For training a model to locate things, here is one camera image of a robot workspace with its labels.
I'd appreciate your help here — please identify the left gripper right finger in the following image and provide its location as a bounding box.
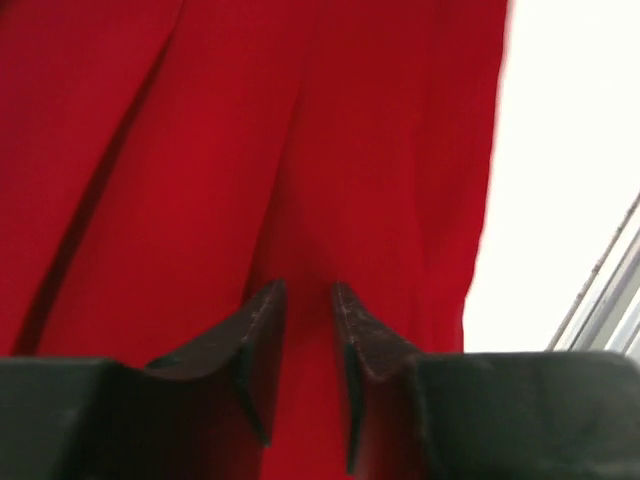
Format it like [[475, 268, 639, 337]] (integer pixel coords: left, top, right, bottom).
[[332, 282, 639, 479]]

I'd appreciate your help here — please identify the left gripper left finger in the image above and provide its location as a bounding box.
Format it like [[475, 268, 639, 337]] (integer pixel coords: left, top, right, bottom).
[[1, 281, 286, 480]]

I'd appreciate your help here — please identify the plain red skirt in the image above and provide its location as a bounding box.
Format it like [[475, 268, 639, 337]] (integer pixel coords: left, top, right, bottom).
[[1, 1, 509, 479]]

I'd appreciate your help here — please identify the aluminium frame rail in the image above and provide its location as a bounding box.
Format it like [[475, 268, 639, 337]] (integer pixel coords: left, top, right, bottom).
[[548, 199, 640, 360]]

